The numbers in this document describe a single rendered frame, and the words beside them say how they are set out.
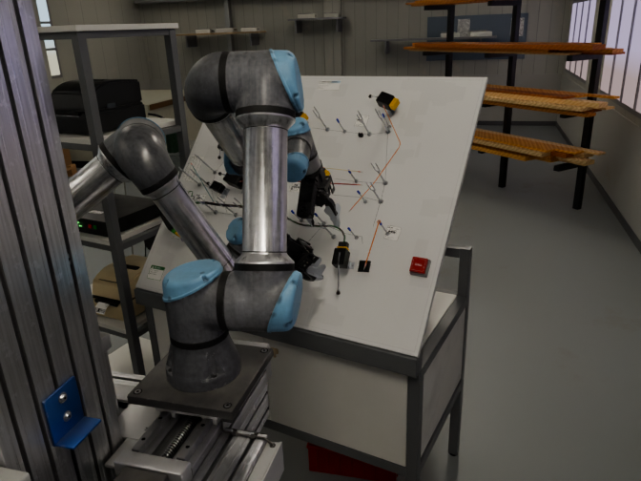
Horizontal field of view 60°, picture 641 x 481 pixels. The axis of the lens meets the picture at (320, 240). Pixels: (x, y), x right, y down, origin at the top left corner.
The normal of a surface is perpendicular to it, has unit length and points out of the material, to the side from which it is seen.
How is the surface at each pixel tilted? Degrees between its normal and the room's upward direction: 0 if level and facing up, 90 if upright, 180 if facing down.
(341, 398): 90
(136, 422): 0
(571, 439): 0
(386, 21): 90
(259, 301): 68
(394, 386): 90
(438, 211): 48
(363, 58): 90
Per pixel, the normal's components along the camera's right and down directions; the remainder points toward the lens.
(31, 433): 0.96, 0.07
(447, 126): -0.38, -0.38
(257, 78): -0.12, -0.01
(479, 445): -0.04, -0.93
